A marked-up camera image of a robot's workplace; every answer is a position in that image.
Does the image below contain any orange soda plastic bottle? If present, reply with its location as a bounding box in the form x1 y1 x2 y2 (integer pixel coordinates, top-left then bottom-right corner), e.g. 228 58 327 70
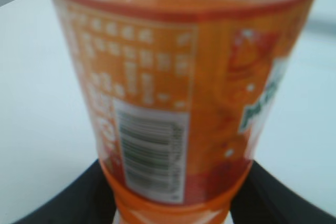
53 0 313 223

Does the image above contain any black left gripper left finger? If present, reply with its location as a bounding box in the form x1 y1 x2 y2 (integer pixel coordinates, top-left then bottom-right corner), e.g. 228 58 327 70
14 160 117 224

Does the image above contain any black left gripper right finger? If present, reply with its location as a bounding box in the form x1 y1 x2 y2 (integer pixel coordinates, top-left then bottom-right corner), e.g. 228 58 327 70
230 162 335 224

